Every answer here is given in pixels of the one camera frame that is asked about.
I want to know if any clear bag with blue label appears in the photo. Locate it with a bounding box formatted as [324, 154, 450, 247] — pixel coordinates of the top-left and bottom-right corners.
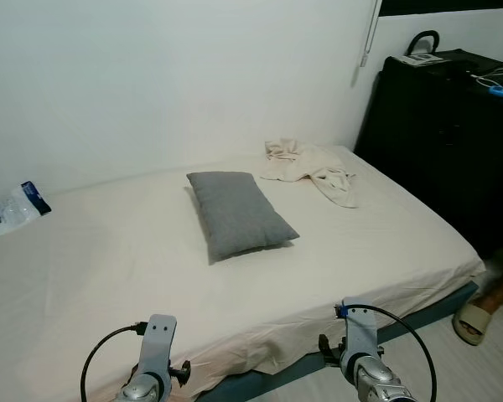
[0, 181, 53, 244]

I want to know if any black curved handle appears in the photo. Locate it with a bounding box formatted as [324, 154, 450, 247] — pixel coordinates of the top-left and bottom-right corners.
[407, 30, 442, 56]

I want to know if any person's bare foot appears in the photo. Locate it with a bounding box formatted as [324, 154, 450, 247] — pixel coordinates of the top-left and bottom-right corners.
[474, 265, 503, 326]

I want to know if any beige slipper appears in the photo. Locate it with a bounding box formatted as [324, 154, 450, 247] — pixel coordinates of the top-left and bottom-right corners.
[452, 301, 498, 347]

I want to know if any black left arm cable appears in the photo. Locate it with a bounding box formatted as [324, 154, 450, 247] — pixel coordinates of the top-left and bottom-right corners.
[80, 322, 149, 402]

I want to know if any large black flight case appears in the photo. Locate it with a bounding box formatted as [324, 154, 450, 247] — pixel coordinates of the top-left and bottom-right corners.
[354, 48, 503, 260]

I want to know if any blue bed base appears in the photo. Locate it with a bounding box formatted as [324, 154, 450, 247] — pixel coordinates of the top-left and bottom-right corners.
[193, 281, 480, 402]

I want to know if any crumpled cream garment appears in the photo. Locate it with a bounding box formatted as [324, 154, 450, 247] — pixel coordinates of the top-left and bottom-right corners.
[259, 138, 360, 209]

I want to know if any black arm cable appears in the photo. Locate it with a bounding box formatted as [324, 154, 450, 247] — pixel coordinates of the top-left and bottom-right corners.
[371, 302, 438, 402]
[80, 322, 149, 402]

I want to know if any dark window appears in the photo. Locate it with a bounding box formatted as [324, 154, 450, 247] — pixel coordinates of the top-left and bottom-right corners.
[377, 0, 503, 18]

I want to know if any white blind wand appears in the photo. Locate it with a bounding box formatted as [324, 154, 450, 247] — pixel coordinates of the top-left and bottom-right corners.
[351, 0, 383, 88]

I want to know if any bed with cream sheet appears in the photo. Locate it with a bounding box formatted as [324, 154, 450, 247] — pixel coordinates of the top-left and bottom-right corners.
[0, 144, 488, 402]

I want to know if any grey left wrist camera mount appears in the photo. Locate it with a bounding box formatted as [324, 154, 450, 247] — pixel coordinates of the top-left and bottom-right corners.
[137, 314, 178, 386]

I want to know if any white cable with blue plug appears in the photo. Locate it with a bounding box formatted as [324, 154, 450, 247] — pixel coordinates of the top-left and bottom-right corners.
[473, 67, 503, 101]

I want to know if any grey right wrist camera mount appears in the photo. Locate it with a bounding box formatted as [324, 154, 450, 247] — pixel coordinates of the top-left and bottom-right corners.
[338, 301, 381, 370]

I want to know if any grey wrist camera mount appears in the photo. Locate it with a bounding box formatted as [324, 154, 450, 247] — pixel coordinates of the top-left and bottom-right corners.
[137, 314, 178, 386]
[338, 301, 381, 370]

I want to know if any white paper sheet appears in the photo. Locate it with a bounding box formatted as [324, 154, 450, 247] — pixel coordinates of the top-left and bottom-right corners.
[399, 52, 448, 67]

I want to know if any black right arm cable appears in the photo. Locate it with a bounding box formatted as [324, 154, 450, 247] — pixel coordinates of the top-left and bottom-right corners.
[371, 302, 438, 402]

